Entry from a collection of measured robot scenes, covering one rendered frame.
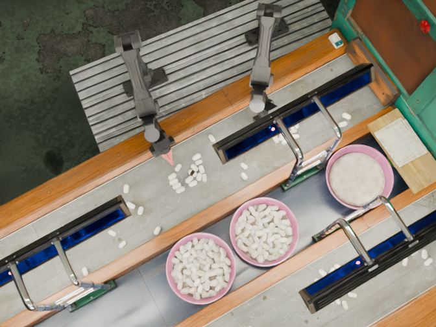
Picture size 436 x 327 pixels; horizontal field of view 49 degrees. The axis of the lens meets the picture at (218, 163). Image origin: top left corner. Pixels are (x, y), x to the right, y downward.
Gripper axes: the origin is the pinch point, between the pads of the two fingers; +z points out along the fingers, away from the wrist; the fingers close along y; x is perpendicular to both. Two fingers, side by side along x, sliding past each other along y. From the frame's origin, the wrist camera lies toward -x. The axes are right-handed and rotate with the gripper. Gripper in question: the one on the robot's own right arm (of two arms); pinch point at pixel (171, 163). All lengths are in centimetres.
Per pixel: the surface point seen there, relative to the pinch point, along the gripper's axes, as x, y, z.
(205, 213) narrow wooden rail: -11.3, 2.0, 21.0
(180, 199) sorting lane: -2.6, -4.0, 14.6
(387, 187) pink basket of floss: -26, 71, 42
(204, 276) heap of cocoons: -23.1, -9.8, 38.3
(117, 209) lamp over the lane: -30.8, -23.1, -7.8
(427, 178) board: -32, 85, 44
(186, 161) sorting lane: 5.8, 5.9, 4.8
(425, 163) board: -29, 88, 40
